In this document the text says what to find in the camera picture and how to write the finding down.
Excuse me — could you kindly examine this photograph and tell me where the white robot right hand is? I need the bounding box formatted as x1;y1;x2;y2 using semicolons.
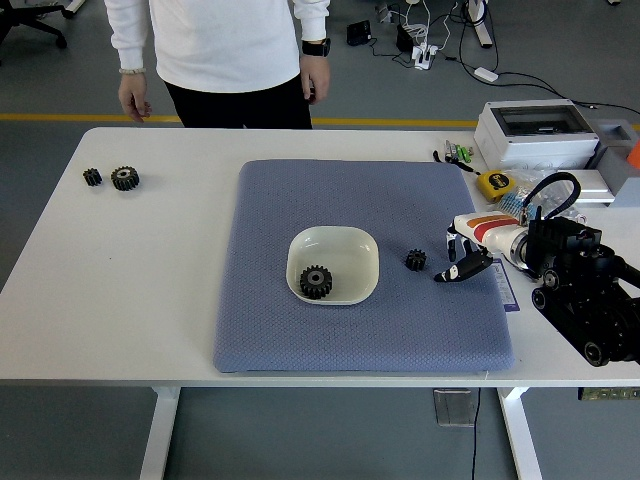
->
432;212;526;285

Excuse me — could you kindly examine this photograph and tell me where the person's left hand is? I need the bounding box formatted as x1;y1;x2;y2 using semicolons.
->
299;55;332;106

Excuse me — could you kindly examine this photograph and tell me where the person's right hand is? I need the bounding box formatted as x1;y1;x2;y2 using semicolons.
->
117;72;153;124

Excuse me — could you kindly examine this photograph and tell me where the white square dish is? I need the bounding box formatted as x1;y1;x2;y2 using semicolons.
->
286;225;380;307

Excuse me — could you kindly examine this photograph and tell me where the blue-grey quilted mat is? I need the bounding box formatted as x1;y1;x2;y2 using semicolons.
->
213;158;516;375

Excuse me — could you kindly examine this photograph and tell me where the large black gear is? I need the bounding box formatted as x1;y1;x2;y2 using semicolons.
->
298;264;334;301
109;165;142;193

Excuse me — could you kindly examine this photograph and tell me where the black box on floor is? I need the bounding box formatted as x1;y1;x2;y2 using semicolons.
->
346;20;374;48

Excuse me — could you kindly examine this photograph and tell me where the white flat box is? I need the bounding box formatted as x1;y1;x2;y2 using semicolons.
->
555;168;617;205

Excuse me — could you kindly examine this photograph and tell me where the black wrist watch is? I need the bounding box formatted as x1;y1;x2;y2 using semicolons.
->
301;38;332;59

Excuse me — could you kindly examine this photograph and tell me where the blue resistor bundle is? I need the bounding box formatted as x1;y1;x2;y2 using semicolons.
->
494;187;539;216

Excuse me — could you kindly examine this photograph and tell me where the yellow tape measure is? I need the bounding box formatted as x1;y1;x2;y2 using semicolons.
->
474;169;517;204

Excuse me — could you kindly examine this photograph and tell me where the white purple-edged label card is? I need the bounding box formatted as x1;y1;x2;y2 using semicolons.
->
490;258;519;314

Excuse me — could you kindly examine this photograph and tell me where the clear bag of parts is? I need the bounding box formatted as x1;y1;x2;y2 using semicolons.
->
499;167;589;226

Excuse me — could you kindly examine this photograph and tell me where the green white connector set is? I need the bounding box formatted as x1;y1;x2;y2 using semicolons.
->
432;139;476;174

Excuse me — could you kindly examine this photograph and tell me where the black power adapter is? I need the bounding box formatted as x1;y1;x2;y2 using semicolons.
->
396;23;417;53

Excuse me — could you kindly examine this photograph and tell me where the person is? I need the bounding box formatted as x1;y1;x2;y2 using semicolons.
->
103;0;332;130

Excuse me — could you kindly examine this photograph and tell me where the white power strip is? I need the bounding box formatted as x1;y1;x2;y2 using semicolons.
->
412;43;441;71

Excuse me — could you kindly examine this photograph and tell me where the black office chair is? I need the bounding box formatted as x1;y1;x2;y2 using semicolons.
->
0;0;76;66

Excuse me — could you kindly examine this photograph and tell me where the grey plastic block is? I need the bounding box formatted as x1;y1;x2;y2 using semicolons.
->
589;118;640;209

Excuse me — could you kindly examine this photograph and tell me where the white desk leg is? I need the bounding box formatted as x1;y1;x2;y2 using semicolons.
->
469;0;494;50

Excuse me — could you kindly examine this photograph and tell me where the clear plastic holder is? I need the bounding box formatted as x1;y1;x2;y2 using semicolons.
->
432;388;477;428

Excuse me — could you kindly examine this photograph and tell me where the green circuit board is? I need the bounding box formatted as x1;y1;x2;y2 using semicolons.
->
578;386;640;402

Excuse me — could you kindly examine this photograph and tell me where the white table leg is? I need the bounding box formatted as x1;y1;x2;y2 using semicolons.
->
138;386;182;480
497;387;544;480

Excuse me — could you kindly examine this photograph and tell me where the white electrical enclosure box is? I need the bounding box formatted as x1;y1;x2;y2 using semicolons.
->
473;99;601;171

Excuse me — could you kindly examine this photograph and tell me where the black hanging cable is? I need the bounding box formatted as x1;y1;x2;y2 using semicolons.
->
468;388;482;480

